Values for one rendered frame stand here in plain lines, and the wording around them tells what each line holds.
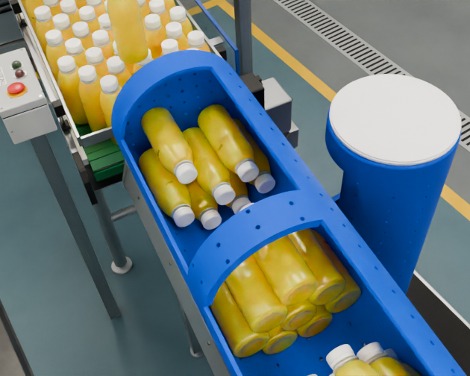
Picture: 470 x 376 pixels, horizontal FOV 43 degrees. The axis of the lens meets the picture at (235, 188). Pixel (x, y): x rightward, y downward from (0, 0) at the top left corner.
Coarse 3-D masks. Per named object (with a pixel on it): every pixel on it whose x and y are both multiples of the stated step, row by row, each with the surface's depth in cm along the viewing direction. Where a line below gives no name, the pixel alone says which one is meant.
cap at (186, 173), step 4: (184, 164) 110; (188, 164) 110; (180, 168) 110; (184, 168) 109; (188, 168) 109; (192, 168) 110; (176, 172) 110; (180, 172) 109; (184, 172) 109; (188, 172) 110; (192, 172) 110; (196, 172) 111; (180, 176) 110; (184, 176) 110; (188, 176) 111; (192, 176) 111; (196, 176) 112; (180, 180) 110; (184, 180) 111; (188, 180) 111; (192, 180) 112
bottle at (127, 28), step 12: (108, 0) 119; (120, 0) 118; (132, 0) 119; (108, 12) 120; (120, 12) 119; (132, 12) 119; (120, 24) 120; (132, 24) 121; (120, 36) 123; (132, 36) 123; (144, 36) 126; (120, 48) 126; (132, 48) 125; (144, 48) 127; (132, 60) 127
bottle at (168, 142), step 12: (156, 108) 119; (144, 120) 118; (156, 120) 116; (168, 120) 116; (144, 132) 119; (156, 132) 115; (168, 132) 114; (180, 132) 115; (156, 144) 114; (168, 144) 112; (180, 144) 112; (168, 156) 111; (180, 156) 111; (192, 156) 113; (168, 168) 112
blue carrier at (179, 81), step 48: (144, 96) 116; (192, 96) 122; (240, 96) 107; (144, 144) 125; (288, 144) 103; (144, 192) 107; (288, 192) 90; (192, 240) 115; (240, 240) 86; (336, 240) 85; (192, 288) 93; (384, 288) 81; (336, 336) 102; (384, 336) 96; (432, 336) 78
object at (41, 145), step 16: (32, 144) 144; (48, 144) 146; (48, 160) 150; (48, 176) 153; (64, 192) 160; (64, 208) 164; (80, 224) 171; (80, 240) 176; (96, 256) 185; (96, 272) 191; (112, 304) 208
